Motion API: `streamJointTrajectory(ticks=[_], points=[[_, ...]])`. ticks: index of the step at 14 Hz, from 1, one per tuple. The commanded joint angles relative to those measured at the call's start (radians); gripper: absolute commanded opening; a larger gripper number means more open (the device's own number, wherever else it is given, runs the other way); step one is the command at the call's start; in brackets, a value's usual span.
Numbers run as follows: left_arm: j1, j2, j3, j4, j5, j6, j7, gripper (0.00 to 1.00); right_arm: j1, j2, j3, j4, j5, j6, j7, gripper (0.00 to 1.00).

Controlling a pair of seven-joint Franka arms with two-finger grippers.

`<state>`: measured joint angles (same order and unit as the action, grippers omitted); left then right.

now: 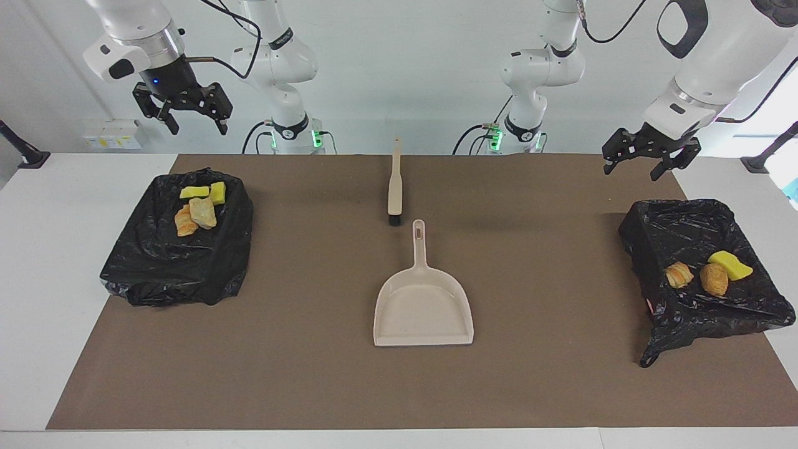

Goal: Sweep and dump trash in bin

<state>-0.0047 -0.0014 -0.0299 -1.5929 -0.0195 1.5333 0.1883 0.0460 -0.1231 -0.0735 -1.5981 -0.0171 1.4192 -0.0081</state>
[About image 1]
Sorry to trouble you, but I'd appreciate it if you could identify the beige crumbly foam chunk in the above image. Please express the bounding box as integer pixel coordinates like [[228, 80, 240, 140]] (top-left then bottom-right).
[[189, 197, 218, 229], [665, 261, 695, 289], [175, 205, 199, 237]]

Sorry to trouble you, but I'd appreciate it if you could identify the yellow sponge chunk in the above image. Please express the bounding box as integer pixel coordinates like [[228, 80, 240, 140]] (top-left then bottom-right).
[[708, 250, 754, 281]]

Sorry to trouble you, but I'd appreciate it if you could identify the brown cork-like chunk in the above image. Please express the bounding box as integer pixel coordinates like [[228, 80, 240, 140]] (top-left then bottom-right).
[[699, 263, 729, 297]]

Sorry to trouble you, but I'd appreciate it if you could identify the beige brush with black bristles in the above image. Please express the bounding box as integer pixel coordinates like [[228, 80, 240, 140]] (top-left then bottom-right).
[[388, 138, 405, 226]]

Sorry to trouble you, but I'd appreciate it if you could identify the beige plastic dustpan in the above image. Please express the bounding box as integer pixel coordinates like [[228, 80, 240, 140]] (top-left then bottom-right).
[[373, 219, 474, 347]]

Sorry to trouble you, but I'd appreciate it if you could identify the black bag lined bin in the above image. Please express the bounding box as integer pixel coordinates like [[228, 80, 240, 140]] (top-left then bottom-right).
[[619, 199, 797, 369], [100, 167, 254, 307]]

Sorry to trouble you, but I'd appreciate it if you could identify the brown paper table mat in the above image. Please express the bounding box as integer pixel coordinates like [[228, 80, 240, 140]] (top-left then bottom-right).
[[46, 154, 798, 431]]

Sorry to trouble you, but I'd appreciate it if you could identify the black right base cable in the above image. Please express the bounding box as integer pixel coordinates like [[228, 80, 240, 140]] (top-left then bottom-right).
[[242, 120, 275, 155]]

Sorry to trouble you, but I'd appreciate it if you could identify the black base cable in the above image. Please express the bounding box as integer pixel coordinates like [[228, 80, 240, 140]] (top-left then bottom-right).
[[452, 94, 515, 155], [242, 120, 275, 155]]

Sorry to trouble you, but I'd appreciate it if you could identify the white wall socket strip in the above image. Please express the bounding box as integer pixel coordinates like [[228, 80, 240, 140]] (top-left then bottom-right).
[[83, 118, 143, 150]]

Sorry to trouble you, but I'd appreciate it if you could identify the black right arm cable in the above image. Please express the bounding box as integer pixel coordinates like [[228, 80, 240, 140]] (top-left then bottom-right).
[[186, 0, 262, 80]]

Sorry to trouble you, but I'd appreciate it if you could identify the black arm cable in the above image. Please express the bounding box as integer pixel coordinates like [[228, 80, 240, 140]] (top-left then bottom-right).
[[186, 0, 262, 80], [580, 0, 798, 123]]

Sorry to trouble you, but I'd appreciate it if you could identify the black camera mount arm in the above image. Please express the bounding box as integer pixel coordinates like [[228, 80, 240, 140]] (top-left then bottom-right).
[[741, 122, 798, 174], [0, 118, 50, 170]]

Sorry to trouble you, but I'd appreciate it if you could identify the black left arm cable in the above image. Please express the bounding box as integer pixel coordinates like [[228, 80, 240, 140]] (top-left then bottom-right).
[[580, 0, 798, 123]]

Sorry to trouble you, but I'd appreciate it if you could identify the black left base cable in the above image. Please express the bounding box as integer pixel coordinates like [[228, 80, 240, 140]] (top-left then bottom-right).
[[452, 94, 515, 155]]

